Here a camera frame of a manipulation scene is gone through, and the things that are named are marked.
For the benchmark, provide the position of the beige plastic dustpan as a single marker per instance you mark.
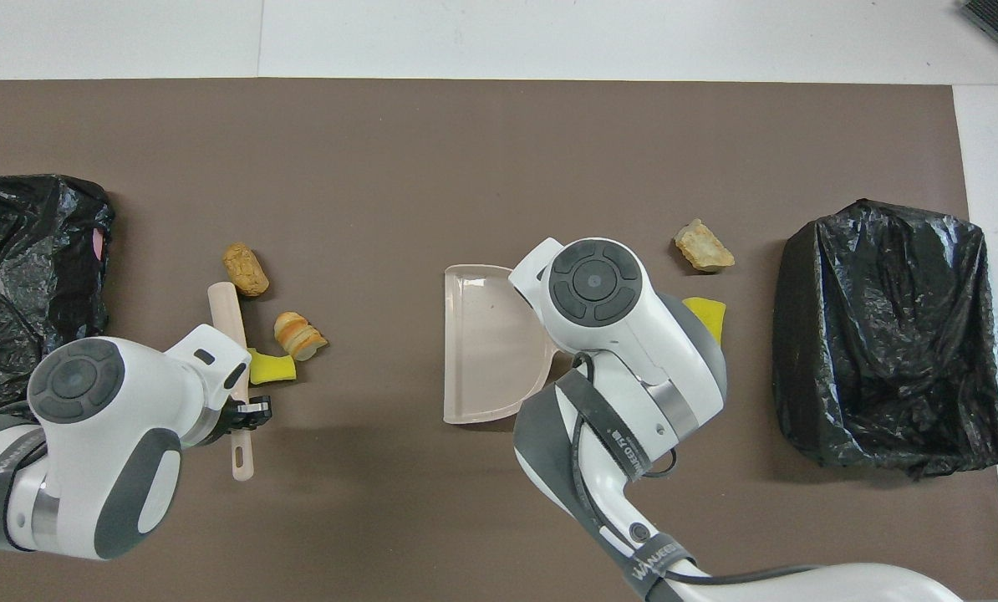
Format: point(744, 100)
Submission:
point(486, 351)

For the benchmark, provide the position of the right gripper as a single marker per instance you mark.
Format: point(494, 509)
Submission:
point(537, 267)

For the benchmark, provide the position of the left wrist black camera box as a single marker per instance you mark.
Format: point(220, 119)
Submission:
point(252, 414)

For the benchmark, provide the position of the yellow sponge squarish piece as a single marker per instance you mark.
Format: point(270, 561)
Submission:
point(710, 316)

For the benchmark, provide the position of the black bag bin pink spot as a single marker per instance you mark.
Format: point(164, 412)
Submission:
point(39, 276)

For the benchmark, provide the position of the brown bread roll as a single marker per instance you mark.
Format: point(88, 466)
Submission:
point(246, 269)

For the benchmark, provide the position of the yellow sponge notched piece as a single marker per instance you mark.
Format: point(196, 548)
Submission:
point(273, 368)

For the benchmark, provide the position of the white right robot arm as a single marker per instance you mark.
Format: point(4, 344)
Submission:
point(633, 351)

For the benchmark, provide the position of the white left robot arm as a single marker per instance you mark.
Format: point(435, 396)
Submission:
point(89, 468)

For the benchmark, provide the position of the striped orange bread piece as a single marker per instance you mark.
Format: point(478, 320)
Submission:
point(298, 336)

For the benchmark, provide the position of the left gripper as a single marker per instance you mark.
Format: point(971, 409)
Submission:
point(211, 364)

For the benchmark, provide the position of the black bag lined bin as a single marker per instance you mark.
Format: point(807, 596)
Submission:
point(883, 334)

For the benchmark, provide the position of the brown table mat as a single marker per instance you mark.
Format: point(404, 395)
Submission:
point(499, 125)

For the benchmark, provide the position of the pale crusty bread chunk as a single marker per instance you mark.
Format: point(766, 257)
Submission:
point(702, 247)

